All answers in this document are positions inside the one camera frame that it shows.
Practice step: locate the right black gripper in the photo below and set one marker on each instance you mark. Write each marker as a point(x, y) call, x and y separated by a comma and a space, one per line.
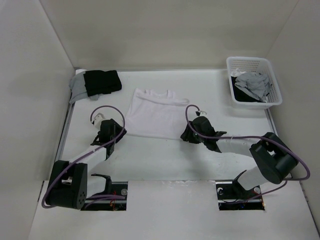
point(187, 135)

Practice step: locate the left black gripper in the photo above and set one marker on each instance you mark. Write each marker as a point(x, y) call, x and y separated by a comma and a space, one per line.
point(118, 129)

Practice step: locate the white tank top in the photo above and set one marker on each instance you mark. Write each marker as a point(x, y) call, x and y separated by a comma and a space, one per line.
point(156, 115)

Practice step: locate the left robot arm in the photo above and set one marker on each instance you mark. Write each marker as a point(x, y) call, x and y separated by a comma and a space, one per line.
point(71, 183)

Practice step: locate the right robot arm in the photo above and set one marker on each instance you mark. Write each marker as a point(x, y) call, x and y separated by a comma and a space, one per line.
point(273, 164)

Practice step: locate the folded black tank top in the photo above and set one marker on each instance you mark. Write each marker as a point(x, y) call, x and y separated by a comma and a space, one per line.
point(99, 82)

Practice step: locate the folded grey tank top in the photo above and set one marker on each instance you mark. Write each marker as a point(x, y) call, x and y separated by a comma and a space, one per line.
point(78, 89)

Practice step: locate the grey tank top in basket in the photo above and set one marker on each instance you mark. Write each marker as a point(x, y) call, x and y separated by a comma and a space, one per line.
point(256, 85)

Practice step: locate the black garment in basket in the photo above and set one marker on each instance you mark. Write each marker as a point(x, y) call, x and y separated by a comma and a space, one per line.
point(241, 96)

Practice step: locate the white garment in basket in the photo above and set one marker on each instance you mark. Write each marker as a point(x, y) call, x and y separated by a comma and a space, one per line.
point(236, 72)

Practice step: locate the white plastic basket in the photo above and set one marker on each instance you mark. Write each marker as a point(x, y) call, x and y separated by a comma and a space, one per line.
point(258, 65)

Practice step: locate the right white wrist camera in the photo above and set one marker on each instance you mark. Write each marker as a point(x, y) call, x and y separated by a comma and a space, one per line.
point(200, 113)

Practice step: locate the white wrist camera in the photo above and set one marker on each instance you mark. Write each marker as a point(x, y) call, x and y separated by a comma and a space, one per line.
point(97, 120)
point(200, 113)

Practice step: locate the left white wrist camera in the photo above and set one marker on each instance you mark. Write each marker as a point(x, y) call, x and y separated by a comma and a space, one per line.
point(97, 120)

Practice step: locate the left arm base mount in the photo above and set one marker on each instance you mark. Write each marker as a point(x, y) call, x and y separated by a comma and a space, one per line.
point(113, 199)

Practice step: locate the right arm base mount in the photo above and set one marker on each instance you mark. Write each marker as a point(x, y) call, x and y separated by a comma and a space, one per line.
point(231, 196)

